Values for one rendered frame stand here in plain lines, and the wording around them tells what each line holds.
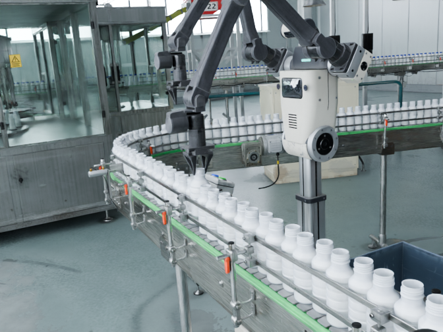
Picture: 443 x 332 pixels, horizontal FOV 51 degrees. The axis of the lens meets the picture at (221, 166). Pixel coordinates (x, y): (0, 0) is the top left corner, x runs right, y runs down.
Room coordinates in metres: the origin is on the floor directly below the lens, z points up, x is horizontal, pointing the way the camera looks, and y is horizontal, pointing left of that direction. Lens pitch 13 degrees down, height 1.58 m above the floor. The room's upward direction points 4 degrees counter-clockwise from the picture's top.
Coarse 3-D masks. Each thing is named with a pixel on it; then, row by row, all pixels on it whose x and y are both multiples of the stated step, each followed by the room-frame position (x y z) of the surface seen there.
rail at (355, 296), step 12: (132, 180) 2.11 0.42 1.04; (156, 180) 1.80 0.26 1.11; (216, 216) 1.33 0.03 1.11; (204, 228) 1.42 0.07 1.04; (240, 228) 1.21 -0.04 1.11; (276, 252) 1.05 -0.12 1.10; (300, 264) 0.97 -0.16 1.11; (276, 276) 1.05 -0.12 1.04; (324, 276) 0.89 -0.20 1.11; (336, 288) 0.86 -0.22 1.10; (312, 300) 0.93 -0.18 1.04; (360, 300) 0.80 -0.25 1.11; (336, 312) 0.86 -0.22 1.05; (348, 324) 0.83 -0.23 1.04; (408, 324) 0.70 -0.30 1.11
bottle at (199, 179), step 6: (198, 168) 1.54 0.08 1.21; (198, 174) 1.51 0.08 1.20; (204, 174) 1.52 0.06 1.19; (192, 180) 1.52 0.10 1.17; (198, 180) 1.51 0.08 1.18; (204, 180) 1.51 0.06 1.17; (192, 186) 1.50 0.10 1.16; (198, 186) 1.49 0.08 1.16; (192, 192) 1.50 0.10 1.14; (198, 192) 1.49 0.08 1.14; (192, 198) 1.51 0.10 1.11; (192, 204) 1.51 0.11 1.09; (192, 210) 1.51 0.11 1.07
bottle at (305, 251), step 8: (304, 232) 1.02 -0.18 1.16; (304, 240) 0.99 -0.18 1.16; (312, 240) 0.99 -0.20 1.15; (296, 248) 1.01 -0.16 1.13; (304, 248) 0.99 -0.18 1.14; (312, 248) 0.99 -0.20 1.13; (296, 256) 0.99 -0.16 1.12; (304, 256) 0.98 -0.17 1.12; (312, 256) 0.98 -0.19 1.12; (296, 272) 0.99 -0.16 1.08; (304, 272) 0.98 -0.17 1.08; (296, 280) 0.99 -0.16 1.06; (304, 280) 0.98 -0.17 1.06; (304, 288) 0.98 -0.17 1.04; (296, 296) 0.99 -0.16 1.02; (304, 296) 0.98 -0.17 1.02
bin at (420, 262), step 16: (368, 256) 1.34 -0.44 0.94; (384, 256) 1.37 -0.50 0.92; (400, 256) 1.40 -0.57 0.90; (416, 256) 1.36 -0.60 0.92; (432, 256) 1.31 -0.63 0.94; (400, 272) 1.40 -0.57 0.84; (416, 272) 1.36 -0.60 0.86; (432, 272) 1.30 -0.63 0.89; (400, 288) 1.40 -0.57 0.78; (432, 288) 1.30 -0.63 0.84
